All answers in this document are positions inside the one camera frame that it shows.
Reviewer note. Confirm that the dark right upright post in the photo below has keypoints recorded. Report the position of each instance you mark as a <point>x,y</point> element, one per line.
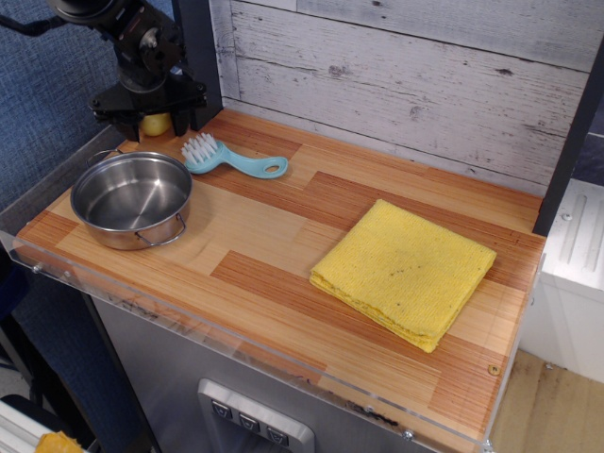
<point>584,116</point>

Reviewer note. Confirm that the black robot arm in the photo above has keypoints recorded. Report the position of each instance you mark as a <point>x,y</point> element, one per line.
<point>152,70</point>

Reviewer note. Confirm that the dark upright post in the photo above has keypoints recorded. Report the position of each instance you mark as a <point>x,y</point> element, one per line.
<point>584,116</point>
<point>194,19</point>

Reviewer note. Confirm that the clear acrylic edge guard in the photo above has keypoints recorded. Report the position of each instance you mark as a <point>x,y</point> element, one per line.
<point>261,308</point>

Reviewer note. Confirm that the silver dispenser button panel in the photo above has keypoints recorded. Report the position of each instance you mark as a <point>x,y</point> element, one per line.
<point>255,418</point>

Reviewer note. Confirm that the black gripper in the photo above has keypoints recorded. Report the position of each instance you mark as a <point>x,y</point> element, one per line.
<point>126,103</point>

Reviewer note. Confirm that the stainless steel pot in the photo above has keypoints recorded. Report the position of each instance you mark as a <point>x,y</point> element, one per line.
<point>134,200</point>

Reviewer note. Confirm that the grey metal side rail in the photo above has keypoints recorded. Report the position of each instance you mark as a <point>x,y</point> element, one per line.
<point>42,194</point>

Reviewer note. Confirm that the yellow potato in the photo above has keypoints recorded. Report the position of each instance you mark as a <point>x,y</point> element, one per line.
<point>156,124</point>

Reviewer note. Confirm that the dark left upright post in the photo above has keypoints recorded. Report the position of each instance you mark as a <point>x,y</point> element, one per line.
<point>194,19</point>

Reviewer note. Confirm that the yellow object bottom left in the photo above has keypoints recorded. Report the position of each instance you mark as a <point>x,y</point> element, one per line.
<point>57,442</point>

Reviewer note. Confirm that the white ribbed side cabinet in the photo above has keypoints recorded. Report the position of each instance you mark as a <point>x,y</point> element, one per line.
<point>564,321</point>

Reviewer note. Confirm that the light blue scrub brush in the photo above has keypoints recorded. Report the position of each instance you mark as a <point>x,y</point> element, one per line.
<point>203,154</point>

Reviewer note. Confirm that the folded yellow cloth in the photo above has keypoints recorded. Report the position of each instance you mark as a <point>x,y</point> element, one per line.
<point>403,272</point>

